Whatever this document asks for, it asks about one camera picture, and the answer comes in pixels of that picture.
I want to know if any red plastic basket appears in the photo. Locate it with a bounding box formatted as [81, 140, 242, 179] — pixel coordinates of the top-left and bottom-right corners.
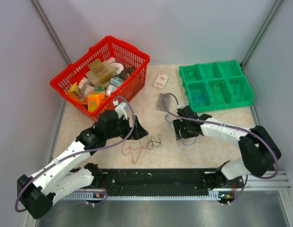
[50, 36, 150, 121]

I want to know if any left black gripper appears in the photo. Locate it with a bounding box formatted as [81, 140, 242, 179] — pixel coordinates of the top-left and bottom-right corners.
[105, 115, 148, 140]

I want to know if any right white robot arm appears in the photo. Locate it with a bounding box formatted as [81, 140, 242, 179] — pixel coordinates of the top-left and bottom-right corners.
[172, 105, 282, 187]

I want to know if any yellow snack packet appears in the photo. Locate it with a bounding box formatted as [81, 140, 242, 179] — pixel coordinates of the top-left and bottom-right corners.
[65, 82, 88, 106]

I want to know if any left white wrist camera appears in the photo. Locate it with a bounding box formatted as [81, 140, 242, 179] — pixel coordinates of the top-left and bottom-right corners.
[113, 100, 129, 120]

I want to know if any black wire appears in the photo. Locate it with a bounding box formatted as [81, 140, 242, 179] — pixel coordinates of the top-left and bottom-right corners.
[145, 133, 164, 150]

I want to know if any clear plastic card case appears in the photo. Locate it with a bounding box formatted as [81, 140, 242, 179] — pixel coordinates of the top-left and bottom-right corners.
[156, 93, 171, 112]

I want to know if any orange snack box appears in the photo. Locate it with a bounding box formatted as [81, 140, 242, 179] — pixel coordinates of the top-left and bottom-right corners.
[87, 92, 105, 112]

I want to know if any aluminium frame rail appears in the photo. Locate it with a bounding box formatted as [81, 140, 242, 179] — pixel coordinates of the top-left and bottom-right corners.
[245, 171, 291, 191]

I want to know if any pink wrapped pack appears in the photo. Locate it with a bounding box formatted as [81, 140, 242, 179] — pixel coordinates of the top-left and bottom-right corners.
[78, 77, 95, 96]

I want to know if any white slotted cable duct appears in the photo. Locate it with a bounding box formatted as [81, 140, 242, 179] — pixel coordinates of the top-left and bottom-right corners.
[63, 192, 106, 201]

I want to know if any brown cardboard box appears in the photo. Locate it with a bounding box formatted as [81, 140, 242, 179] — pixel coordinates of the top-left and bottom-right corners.
[86, 59, 117, 87]

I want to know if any white pink pouch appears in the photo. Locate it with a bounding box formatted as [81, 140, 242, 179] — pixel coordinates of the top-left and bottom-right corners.
[107, 57, 124, 75]

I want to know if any dark brown round item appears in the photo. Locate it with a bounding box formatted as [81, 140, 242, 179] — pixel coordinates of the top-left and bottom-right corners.
[119, 67, 136, 80]

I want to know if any teal small box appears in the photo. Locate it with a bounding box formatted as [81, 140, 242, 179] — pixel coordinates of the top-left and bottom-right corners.
[110, 77, 125, 88]

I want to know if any green compartment tray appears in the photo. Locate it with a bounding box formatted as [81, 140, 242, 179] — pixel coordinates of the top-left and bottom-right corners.
[179, 60, 254, 113]

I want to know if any dark brown wire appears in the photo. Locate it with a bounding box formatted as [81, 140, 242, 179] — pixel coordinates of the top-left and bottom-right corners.
[231, 80, 245, 102]

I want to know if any white red card box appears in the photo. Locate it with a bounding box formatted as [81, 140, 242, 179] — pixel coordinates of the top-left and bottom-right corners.
[153, 73, 170, 90]

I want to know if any yellow wire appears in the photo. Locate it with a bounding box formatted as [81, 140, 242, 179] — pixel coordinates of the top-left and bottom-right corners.
[213, 80, 232, 110]

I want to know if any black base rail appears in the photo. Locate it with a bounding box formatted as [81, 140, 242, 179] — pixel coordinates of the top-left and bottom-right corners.
[85, 168, 246, 197]

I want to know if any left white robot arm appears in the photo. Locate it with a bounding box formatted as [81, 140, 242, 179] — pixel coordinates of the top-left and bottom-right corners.
[17, 110, 148, 219]

